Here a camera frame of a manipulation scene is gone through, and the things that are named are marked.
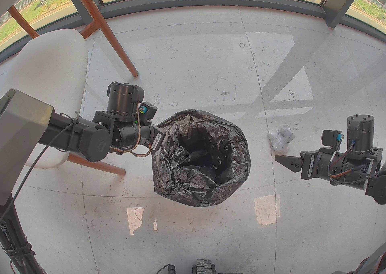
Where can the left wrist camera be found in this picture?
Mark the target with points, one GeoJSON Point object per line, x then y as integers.
{"type": "Point", "coordinates": [149, 114]}

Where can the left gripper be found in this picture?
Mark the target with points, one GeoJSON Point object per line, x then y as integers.
{"type": "Point", "coordinates": [129, 137]}

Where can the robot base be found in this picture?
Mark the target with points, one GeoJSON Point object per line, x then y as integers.
{"type": "Point", "coordinates": [205, 266]}

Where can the black plastic bag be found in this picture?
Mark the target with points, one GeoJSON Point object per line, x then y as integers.
{"type": "Point", "coordinates": [178, 176]}

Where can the crumpled white paper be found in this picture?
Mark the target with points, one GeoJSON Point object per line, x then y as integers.
{"type": "Point", "coordinates": [280, 138]}

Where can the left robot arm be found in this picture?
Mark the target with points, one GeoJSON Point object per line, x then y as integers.
{"type": "Point", "coordinates": [27, 128]}

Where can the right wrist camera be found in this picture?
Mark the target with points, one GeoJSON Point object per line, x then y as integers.
{"type": "Point", "coordinates": [328, 137]}

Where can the white cushioned wooden chair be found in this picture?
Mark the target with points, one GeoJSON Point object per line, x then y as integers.
{"type": "Point", "coordinates": [48, 71]}

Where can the window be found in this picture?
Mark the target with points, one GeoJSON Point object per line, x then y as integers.
{"type": "Point", "coordinates": [211, 3]}

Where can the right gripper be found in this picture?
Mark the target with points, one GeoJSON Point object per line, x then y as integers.
{"type": "Point", "coordinates": [322, 167]}

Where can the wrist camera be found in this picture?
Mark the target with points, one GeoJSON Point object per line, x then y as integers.
{"type": "Point", "coordinates": [328, 137]}
{"type": "Point", "coordinates": [149, 114]}

